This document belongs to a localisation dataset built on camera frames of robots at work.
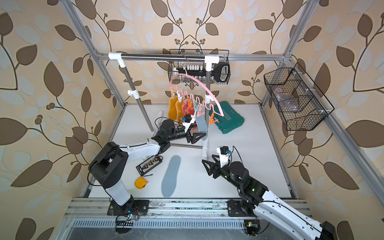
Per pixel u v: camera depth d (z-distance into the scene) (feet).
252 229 2.43
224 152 2.07
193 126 2.49
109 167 1.54
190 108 2.47
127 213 2.24
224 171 2.13
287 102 2.31
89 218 2.36
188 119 2.24
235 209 2.41
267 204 1.70
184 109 2.67
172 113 3.08
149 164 2.90
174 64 3.17
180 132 2.38
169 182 2.73
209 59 1.78
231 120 3.43
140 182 2.67
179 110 2.73
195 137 2.37
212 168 2.11
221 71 2.72
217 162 2.46
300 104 2.41
